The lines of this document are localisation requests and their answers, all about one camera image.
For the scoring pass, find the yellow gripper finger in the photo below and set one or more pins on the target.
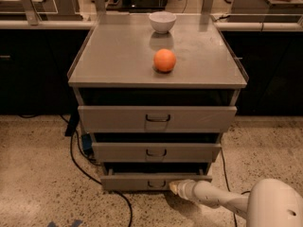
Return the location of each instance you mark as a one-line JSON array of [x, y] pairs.
[[173, 186]]

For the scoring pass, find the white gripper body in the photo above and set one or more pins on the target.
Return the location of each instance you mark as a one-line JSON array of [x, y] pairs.
[[186, 188]]

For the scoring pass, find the grey bottom drawer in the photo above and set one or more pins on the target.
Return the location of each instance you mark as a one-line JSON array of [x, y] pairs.
[[146, 181]]

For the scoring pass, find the grey drawer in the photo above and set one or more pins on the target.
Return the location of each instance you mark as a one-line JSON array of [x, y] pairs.
[[156, 152], [146, 181], [156, 118]]

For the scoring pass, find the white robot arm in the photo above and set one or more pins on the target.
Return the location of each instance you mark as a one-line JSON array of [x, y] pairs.
[[271, 203]]

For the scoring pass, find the grey middle drawer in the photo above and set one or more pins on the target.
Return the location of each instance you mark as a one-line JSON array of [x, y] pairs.
[[156, 152]]

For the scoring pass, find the grey metal drawer cabinet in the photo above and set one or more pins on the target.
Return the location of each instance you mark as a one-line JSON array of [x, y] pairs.
[[116, 68]]

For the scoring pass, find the grey top drawer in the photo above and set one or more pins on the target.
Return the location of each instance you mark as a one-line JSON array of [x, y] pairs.
[[156, 118]]

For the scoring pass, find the blue power box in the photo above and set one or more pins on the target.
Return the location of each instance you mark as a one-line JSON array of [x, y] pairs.
[[87, 144]]

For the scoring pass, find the orange fruit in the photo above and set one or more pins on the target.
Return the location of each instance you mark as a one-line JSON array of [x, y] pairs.
[[164, 60]]

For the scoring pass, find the black counter right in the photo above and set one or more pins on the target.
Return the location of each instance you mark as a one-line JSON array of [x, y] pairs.
[[273, 60]]

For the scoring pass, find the black counter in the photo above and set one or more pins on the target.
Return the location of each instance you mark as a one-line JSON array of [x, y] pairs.
[[273, 60], [34, 62]]

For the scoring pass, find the white bowl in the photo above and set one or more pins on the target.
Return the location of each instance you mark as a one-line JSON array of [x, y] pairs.
[[162, 21]]

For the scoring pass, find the black counter left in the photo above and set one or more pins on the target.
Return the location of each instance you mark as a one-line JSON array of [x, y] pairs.
[[34, 62]]

